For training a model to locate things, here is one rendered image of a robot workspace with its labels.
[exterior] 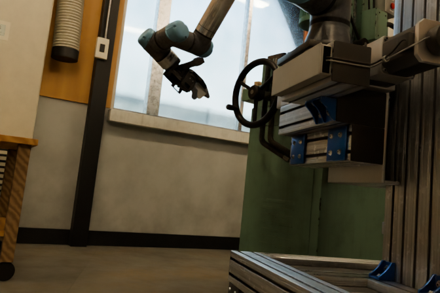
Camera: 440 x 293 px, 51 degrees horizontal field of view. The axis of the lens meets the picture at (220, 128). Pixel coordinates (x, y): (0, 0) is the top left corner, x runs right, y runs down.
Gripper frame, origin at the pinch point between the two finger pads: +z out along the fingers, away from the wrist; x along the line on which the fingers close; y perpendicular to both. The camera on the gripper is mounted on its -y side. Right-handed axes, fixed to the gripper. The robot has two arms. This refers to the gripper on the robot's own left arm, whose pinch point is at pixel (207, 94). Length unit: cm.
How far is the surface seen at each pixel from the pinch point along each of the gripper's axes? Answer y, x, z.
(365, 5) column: -83, 22, 32
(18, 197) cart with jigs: 70, -34, -25
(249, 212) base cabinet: 23, -6, 52
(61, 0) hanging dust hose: -41, -116, -55
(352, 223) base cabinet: 12, 33, 70
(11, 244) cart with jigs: 84, -34, -16
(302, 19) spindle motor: -58, 9, 14
